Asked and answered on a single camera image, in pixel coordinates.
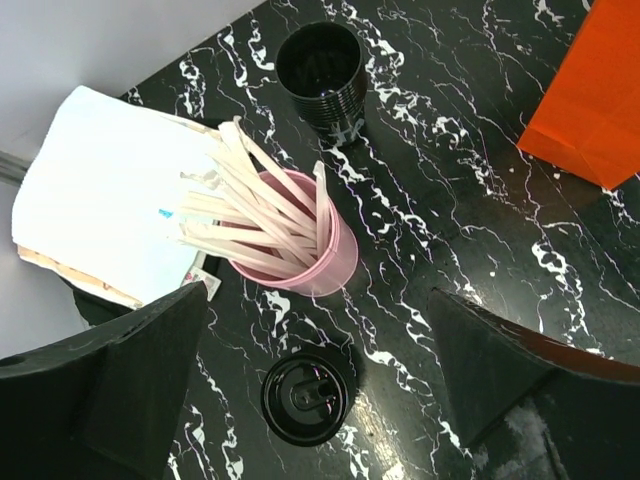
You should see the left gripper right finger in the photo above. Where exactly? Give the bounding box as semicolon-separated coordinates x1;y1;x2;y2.
428;289;639;479

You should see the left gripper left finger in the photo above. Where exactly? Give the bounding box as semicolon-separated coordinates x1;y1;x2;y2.
1;282;207;479

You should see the orange paper bag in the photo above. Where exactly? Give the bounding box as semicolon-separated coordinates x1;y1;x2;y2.
518;0;639;190

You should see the black coffee cup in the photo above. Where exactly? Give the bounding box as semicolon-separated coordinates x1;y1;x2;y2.
275;22;367;147

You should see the black cup lid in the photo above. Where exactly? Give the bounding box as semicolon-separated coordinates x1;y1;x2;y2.
260;348;358;447

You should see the white napkin stack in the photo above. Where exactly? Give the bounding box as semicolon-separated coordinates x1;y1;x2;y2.
12;86;214;305

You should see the pink straw holder cup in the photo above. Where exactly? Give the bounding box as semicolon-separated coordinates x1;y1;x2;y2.
230;163;359;297

